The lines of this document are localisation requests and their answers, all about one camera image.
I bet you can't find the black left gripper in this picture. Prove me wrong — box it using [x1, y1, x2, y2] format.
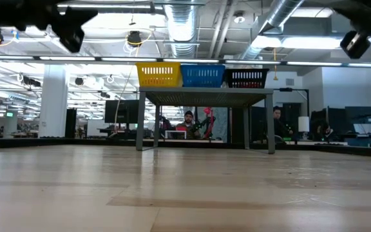
[0, 0, 99, 54]

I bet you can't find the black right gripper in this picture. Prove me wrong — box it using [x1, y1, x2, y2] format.
[332, 0, 371, 60]

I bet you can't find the yellow plastic basket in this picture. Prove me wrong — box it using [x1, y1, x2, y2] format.
[135, 61, 184, 88]

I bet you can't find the black plastic basket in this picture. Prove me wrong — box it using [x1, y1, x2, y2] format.
[224, 68, 270, 89]

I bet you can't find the blue plastic basket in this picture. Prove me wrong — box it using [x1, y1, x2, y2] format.
[180, 64, 226, 88]

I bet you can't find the dark desk monitor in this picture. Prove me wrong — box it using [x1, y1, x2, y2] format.
[104, 99, 140, 124]

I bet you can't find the red desk lamp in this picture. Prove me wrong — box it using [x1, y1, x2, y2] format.
[203, 106, 217, 140]

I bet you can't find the white square pillar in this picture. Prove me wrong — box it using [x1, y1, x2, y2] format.
[39, 64, 68, 139]

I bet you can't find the black tall speaker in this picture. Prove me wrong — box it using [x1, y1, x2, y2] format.
[64, 108, 78, 138]

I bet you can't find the person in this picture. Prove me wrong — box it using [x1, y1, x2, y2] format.
[175, 110, 203, 140]
[271, 105, 294, 140]
[312, 118, 334, 141]

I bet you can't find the ceiling light strip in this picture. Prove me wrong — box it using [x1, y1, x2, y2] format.
[0, 53, 371, 69]

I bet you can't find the white paper roll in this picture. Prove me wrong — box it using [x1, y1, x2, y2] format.
[298, 115, 310, 133]

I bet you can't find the white framed box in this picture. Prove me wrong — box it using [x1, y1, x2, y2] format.
[164, 130, 187, 140]

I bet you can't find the grey perforated metal riser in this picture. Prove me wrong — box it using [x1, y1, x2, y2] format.
[135, 86, 276, 155]

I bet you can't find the silver slanted ventilation duct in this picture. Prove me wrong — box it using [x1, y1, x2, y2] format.
[236, 0, 306, 62]

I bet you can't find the yellow hanging cord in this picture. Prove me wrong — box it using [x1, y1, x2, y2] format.
[272, 47, 279, 81]

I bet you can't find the silver spiral ventilation duct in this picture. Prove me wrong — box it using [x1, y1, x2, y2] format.
[163, 0, 200, 64]

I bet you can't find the black aluminium table frame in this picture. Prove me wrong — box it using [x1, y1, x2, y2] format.
[0, 137, 371, 159]

